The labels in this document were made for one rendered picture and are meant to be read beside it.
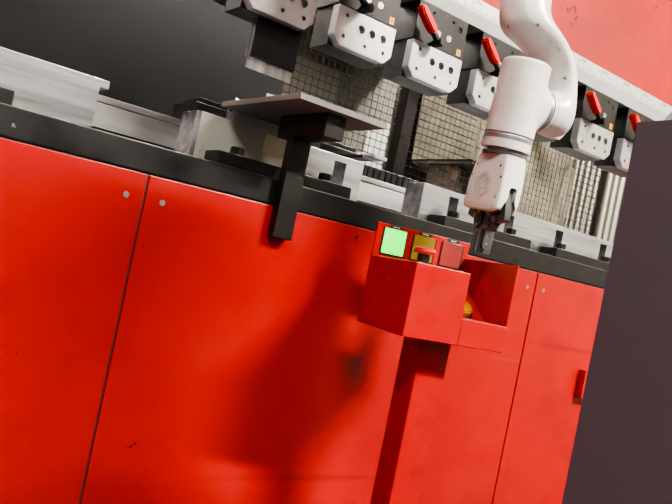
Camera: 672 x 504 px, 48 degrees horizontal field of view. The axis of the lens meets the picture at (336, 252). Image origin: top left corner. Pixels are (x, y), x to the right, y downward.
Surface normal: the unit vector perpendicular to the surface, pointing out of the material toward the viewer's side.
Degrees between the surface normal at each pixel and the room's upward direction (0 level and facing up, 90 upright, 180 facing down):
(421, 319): 90
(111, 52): 90
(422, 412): 90
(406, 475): 90
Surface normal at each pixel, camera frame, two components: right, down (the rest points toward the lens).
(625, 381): -0.84, -0.18
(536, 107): 0.58, 0.20
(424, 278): 0.42, 0.07
